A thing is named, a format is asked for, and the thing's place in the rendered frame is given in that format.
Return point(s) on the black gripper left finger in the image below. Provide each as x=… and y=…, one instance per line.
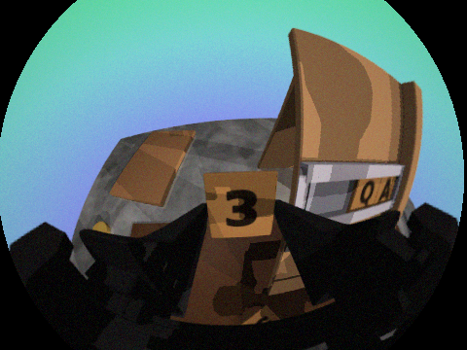
x=166, y=259

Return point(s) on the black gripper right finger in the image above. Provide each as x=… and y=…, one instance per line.
x=323, y=250

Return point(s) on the tan flat rectangular card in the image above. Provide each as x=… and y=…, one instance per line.
x=149, y=174

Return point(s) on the yellow round disc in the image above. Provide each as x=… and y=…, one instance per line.
x=101, y=226

